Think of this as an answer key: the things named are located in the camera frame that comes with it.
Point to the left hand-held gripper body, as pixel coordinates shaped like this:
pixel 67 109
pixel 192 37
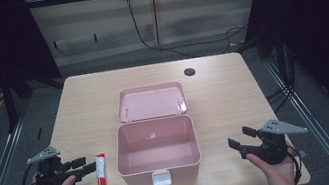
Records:
pixel 53 180

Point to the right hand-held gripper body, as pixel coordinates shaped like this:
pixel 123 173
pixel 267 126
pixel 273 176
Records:
pixel 271 149

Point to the white and red ointment tube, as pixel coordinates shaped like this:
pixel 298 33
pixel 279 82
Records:
pixel 101 173

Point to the pink storage box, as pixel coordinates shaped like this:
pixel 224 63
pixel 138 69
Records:
pixel 156 148

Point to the person's right hand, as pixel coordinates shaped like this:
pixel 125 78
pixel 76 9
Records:
pixel 281 174

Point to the black metal stand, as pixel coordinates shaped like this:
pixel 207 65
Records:
pixel 9 105

